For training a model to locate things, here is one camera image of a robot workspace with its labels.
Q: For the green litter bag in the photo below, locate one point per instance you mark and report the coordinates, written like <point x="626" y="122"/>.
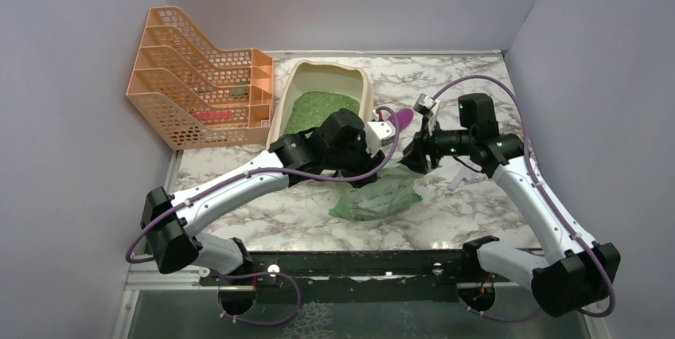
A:
<point x="392" y="193"/>

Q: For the beige plastic litter box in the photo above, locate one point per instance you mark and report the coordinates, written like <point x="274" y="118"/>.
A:
<point x="313" y="90"/>

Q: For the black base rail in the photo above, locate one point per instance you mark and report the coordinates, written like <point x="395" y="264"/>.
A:
<point x="356" y="276"/>

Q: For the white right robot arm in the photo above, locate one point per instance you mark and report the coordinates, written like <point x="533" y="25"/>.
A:
<point x="574" y="270"/>

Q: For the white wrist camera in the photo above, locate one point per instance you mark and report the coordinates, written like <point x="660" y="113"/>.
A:
<point x="377" y="135"/>
<point x="428" y="108"/>

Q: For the green litter pellets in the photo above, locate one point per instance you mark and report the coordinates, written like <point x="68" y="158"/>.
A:
<point x="312" y="108"/>

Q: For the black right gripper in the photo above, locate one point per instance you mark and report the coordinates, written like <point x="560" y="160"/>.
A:
<point x="415" y="152"/>

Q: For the white bag sealing clip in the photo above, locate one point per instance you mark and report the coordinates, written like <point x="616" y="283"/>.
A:
<point x="464" y="176"/>

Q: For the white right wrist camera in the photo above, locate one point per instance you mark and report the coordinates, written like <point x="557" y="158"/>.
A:
<point x="428" y="108"/>

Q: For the orange mesh file rack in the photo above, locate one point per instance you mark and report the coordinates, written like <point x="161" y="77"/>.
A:
<point x="194" y="94"/>

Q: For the purple plastic litter scoop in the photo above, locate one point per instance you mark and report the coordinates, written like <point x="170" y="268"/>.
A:
<point x="404" y="117"/>

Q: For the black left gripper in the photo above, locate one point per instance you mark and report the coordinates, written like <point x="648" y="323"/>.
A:
<point x="368" y="161"/>

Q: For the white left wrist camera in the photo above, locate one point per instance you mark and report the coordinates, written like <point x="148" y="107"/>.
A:
<point x="377" y="135"/>

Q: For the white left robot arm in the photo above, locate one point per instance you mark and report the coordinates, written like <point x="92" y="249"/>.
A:
<point x="173" y="224"/>

